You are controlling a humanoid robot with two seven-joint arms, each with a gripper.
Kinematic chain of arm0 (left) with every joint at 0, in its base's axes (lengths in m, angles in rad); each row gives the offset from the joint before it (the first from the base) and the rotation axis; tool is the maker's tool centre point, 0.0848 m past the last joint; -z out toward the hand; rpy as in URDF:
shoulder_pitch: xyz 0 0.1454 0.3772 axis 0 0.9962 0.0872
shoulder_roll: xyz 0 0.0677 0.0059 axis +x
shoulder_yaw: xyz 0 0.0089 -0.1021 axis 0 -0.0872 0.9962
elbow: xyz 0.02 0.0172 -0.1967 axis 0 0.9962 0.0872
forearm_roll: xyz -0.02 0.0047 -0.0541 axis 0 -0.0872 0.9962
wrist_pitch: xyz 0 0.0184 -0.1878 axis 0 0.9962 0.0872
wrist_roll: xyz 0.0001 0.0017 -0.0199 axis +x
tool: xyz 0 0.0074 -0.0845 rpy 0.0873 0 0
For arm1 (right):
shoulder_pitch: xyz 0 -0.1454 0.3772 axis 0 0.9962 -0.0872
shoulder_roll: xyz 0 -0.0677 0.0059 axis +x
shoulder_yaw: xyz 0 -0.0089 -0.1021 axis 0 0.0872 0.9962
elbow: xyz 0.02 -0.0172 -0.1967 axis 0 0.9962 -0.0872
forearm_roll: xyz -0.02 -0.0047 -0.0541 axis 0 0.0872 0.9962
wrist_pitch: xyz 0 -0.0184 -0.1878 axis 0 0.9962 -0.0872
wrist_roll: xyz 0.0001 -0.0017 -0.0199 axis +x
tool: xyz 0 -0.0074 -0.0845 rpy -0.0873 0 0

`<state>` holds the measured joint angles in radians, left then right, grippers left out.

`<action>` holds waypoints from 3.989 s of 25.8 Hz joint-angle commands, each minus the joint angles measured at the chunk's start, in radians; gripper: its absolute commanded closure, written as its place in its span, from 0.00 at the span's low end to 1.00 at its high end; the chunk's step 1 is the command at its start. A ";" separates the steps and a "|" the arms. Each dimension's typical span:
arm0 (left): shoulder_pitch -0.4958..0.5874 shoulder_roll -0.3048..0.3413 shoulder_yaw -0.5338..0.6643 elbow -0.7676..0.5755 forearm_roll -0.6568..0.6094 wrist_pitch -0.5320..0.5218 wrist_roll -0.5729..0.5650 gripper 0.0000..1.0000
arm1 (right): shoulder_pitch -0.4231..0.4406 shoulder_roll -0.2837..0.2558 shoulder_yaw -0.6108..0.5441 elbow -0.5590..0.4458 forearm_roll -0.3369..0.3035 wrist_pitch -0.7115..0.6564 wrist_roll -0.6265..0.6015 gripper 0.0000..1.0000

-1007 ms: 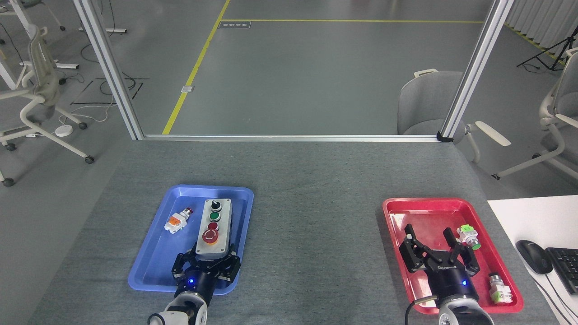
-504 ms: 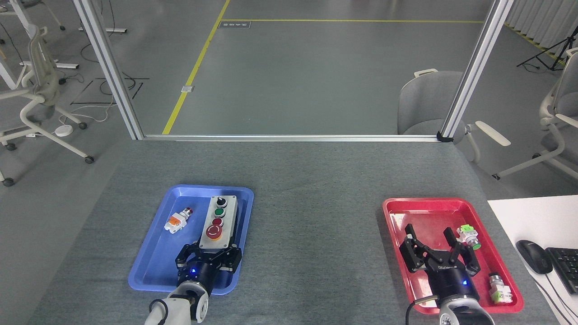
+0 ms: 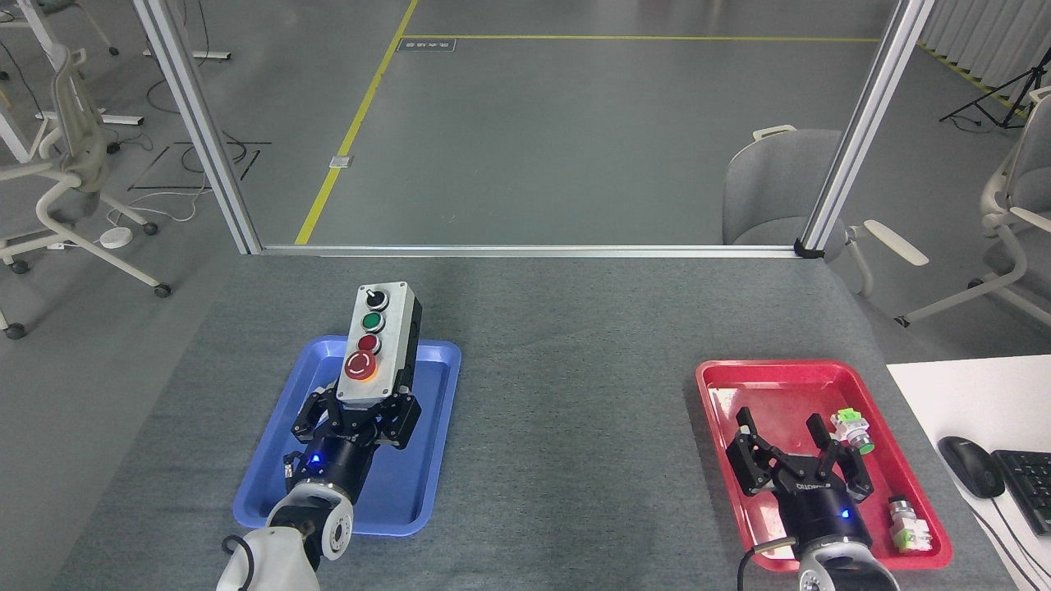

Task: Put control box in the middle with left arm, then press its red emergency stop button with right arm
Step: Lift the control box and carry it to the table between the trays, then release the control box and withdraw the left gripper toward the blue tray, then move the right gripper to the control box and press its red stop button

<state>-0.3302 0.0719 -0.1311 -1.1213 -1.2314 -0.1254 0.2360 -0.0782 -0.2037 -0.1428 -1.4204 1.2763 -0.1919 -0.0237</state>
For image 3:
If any black computer mouse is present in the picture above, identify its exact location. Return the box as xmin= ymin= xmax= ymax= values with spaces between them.
xmin=939 ymin=436 xmax=1007 ymax=500

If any blue plastic tray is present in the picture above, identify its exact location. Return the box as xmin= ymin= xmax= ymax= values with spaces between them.
xmin=233 ymin=335 xmax=462 ymax=538

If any black tripod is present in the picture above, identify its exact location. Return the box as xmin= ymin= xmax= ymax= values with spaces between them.
xmin=939 ymin=64 xmax=1051 ymax=131

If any grey control box with buttons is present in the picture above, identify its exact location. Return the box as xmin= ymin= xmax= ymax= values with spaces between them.
xmin=335 ymin=282 xmax=425 ymax=410

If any green push button switch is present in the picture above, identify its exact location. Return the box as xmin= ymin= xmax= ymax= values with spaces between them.
xmin=830 ymin=408 xmax=877 ymax=456

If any grey upholstered chair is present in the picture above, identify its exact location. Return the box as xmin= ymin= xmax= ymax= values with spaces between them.
xmin=723 ymin=125 xmax=931 ymax=298

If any red plastic tray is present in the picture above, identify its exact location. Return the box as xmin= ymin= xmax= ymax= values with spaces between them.
xmin=695 ymin=360 xmax=953 ymax=573

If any white office chair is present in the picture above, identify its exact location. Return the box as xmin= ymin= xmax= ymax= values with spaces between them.
xmin=0 ymin=45 xmax=174 ymax=341
xmin=894 ymin=86 xmax=1051 ymax=329

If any silver push button green block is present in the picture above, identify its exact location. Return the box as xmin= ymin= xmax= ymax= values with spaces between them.
xmin=888 ymin=496 xmax=934 ymax=555

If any white curtain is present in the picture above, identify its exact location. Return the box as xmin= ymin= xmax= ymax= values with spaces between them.
xmin=918 ymin=0 xmax=1051 ymax=101

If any silver aluminium post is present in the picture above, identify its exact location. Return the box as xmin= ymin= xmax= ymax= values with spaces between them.
xmin=794 ymin=0 xmax=938 ymax=261
xmin=131 ymin=0 xmax=264 ymax=256

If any silver aluminium rail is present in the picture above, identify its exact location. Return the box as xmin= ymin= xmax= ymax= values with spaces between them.
xmin=259 ymin=244 xmax=802 ymax=259

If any white desk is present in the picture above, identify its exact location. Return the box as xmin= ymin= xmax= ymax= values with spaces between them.
xmin=886 ymin=355 xmax=1051 ymax=591

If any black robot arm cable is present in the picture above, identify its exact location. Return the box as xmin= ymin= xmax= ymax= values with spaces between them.
xmin=736 ymin=535 xmax=800 ymax=591

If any black keyboard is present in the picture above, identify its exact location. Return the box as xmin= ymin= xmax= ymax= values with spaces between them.
xmin=991 ymin=449 xmax=1051 ymax=538

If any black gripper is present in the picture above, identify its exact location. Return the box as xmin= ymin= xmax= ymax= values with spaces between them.
xmin=726 ymin=405 xmax=874 ymax=562
xmin=283 ymin=384 xmax=422 ymax=502

